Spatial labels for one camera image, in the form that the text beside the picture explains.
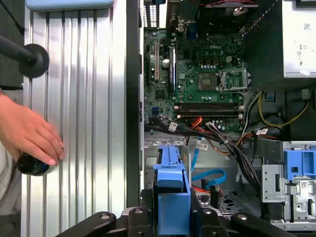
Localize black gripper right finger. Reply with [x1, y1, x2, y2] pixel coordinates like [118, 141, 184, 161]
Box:
[190, 189, 298, 237]

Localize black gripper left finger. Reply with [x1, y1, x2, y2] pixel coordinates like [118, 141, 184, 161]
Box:
[55, 189, 155, 237]

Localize orange disk wire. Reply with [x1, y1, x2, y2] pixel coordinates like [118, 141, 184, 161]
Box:
[192, 184, 223, 208]

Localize hard disk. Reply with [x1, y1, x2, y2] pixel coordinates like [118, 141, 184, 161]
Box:
[152, 145, 192, 237]

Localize blue disk wire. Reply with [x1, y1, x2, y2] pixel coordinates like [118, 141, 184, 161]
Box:
[191, 168, 227, 196]

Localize round black tool blue ring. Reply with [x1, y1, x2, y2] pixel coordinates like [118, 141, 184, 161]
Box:
[16, 152, 52, 177]

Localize black RAM slot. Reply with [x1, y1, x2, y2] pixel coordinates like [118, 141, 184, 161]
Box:
[173, 112, 244, 119]
[173, 105, 244, 111]

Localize red expansion slot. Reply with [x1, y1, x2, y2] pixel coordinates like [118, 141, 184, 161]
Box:
[154, 42, 159, 80]

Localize person left hand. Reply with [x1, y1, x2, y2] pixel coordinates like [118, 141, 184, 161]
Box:
[0, 95, 66, 166]

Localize metal optical drive cage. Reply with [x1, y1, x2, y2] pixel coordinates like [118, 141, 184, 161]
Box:
[261, 140, 316, 224]

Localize blue drive cage latch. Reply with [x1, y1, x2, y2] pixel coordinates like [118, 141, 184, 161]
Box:
[283, 147, 316, 181]

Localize black open PC case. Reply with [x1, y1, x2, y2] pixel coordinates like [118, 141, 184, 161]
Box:
[125, 0, 316, 237]

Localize green Dell motherboard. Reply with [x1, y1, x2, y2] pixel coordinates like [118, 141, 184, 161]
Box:
[144, 29, 250, 134]

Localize CPU socket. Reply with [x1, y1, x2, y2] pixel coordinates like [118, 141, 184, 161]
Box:
[197, 72, 218, 92]

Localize person white shirt trunk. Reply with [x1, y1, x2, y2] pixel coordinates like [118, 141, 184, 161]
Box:
[0, 142, 23, 218]

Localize metal socket cover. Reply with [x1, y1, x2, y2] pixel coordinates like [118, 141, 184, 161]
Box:
[218, 68, 250, 91]

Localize grey power supply unit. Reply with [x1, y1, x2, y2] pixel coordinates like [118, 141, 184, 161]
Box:
[243, 0, 316, 87]

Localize black case fan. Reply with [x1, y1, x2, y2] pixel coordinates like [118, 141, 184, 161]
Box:
[197, 0, 259, 27]

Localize pale blue teach pendant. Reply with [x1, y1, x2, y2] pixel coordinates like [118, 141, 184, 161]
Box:
[24, 0, 117, 12]

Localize light blue flat cable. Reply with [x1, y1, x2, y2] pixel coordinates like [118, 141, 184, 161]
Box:
[189, 136, 209, 172]

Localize black cable bundle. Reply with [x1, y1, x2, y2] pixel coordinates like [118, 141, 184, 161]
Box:
[144, 118, 263, 197]

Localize orange and red wires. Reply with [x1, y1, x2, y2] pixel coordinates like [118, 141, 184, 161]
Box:
[190, 117, 206, 130]

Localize yellow power wires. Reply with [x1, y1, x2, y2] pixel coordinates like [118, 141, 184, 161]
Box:
[257, 90, 310, 128]

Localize black round-ended handle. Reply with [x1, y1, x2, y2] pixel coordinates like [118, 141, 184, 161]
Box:
[0, 35, 50, 79]

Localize red twisted fan wire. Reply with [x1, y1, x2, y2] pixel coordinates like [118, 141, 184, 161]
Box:
[241, 6, 272, 38]

